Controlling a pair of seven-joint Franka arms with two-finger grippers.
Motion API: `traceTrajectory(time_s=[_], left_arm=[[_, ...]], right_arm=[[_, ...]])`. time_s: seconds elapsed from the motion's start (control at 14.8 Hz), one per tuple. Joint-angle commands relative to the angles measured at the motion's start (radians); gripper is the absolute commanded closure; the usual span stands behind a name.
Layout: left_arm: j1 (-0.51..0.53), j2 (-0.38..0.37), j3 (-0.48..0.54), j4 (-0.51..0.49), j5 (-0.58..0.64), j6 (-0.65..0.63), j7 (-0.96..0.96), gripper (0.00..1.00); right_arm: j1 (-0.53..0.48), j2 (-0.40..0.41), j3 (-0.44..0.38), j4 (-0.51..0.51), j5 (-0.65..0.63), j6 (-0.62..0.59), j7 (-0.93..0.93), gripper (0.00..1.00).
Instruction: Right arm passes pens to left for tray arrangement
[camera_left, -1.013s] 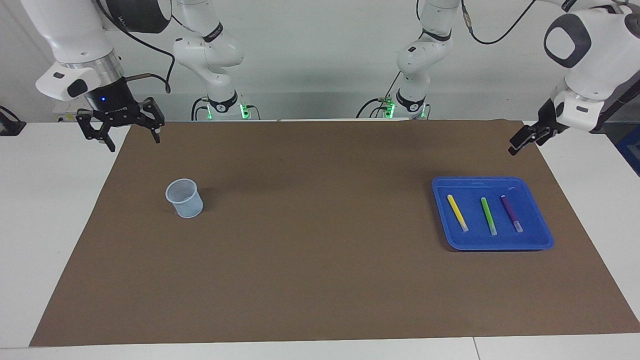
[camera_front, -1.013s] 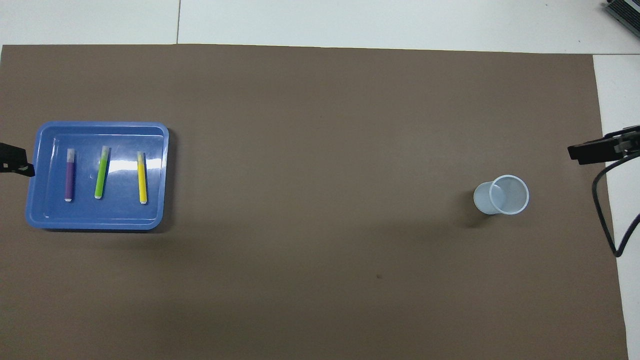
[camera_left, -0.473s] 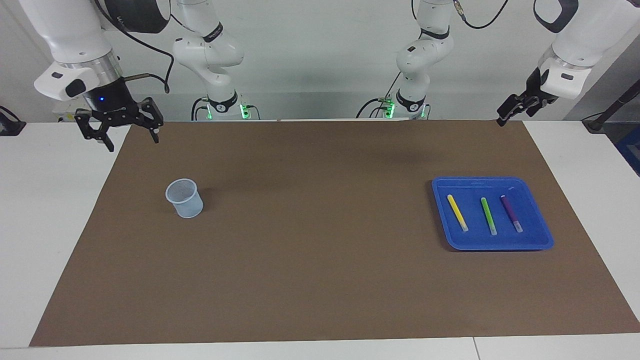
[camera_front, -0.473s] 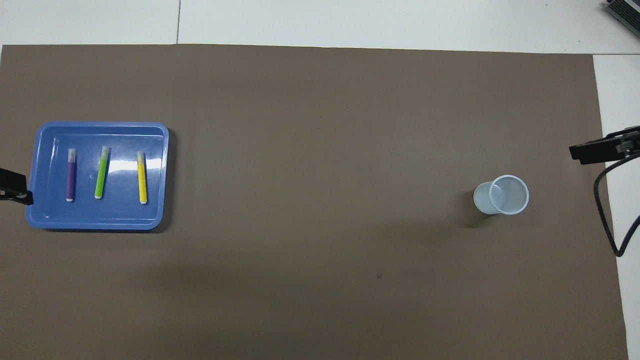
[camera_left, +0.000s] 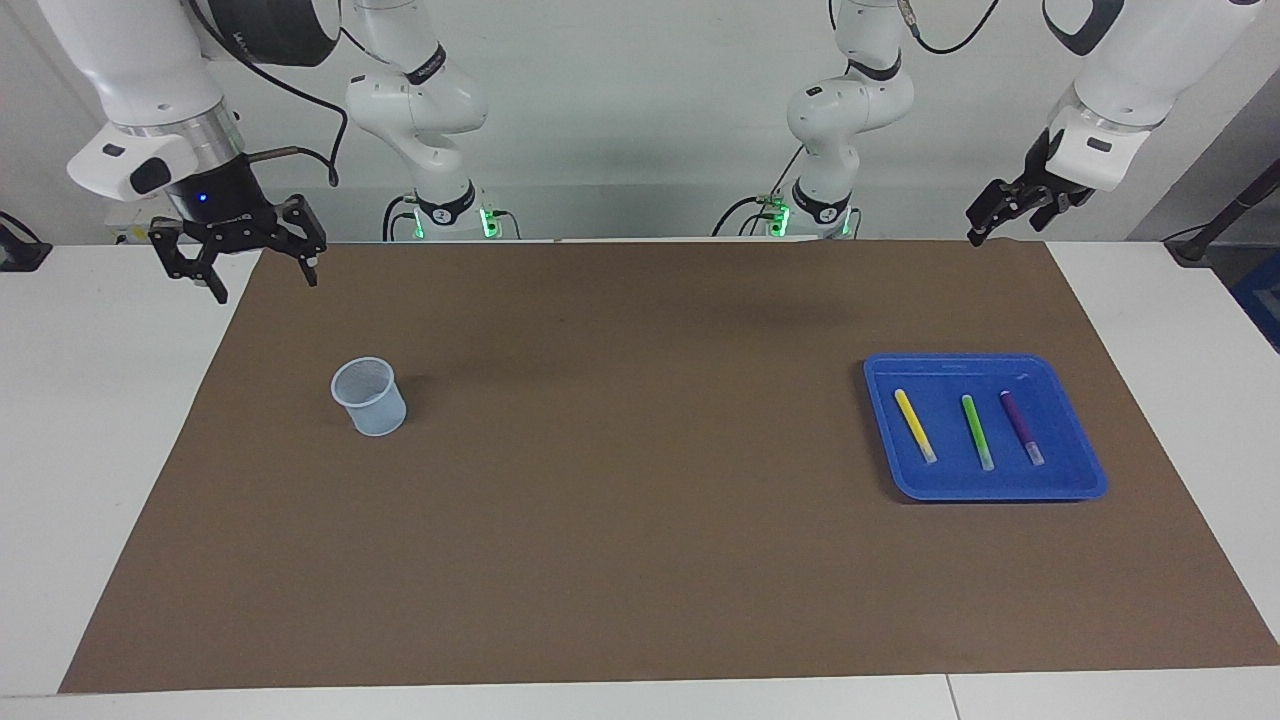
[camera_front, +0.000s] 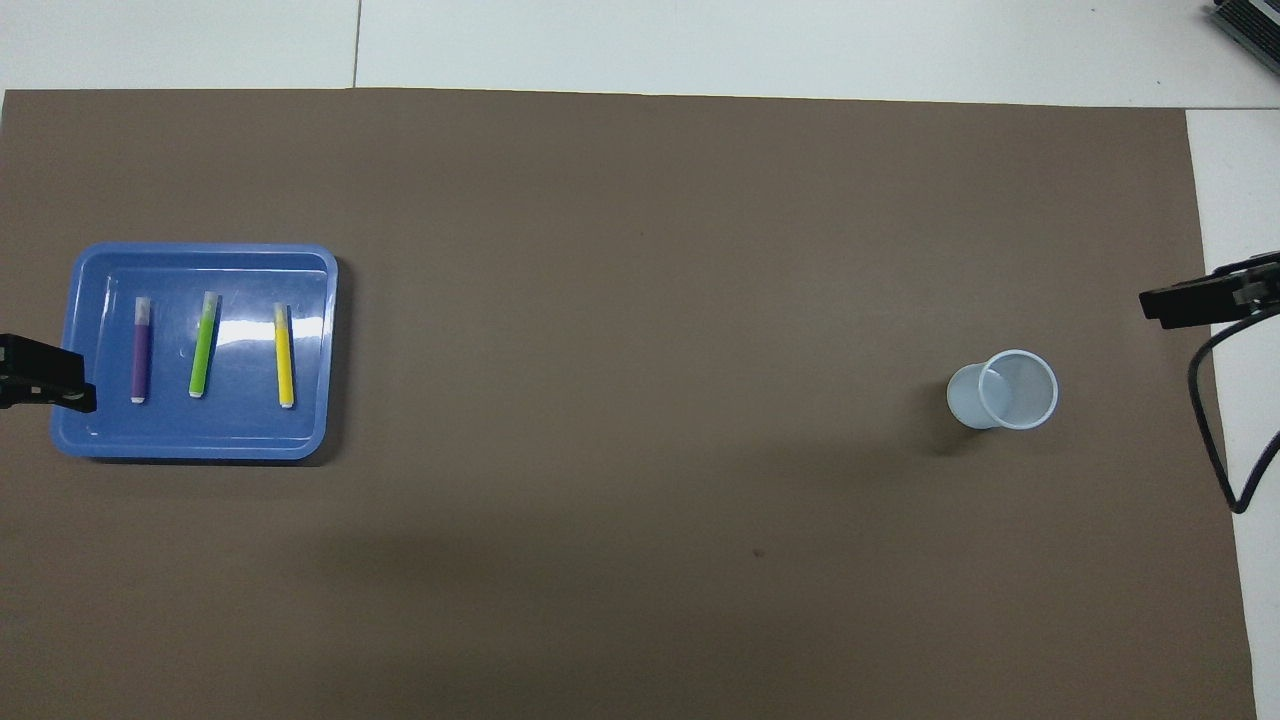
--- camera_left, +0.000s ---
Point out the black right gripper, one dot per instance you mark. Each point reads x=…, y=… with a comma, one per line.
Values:
x=220, y=205

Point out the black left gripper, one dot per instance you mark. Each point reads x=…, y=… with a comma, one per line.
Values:
x=1050, y=185

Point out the purple highlighter pen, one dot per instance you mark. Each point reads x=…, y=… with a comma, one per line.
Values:
x=1022, y=425

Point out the green highlighter pen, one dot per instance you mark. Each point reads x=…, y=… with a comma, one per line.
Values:
x=977, y=432

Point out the yellow highlighter pen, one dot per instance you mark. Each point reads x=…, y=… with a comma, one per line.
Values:
x=914, y=425

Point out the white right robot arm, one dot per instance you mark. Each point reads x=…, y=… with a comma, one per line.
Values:
x=140, y=70

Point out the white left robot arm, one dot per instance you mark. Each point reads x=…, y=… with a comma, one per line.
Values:
x=1140, y=60

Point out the blue plastic tray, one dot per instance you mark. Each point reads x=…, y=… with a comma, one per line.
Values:
x=1060, y=470

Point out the white power strip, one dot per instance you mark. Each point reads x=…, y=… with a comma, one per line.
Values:
x=128, y=225

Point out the black stand pole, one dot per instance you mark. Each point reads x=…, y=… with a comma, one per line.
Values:
x=1225, y=215

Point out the translucent plastic cup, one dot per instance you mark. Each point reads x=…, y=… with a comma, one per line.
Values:
x=375, y=405

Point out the blue box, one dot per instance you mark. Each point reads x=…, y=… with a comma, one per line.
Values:
x=1262, y=300

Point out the brown table mat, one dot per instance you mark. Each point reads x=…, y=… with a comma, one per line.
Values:
x=640, y=550

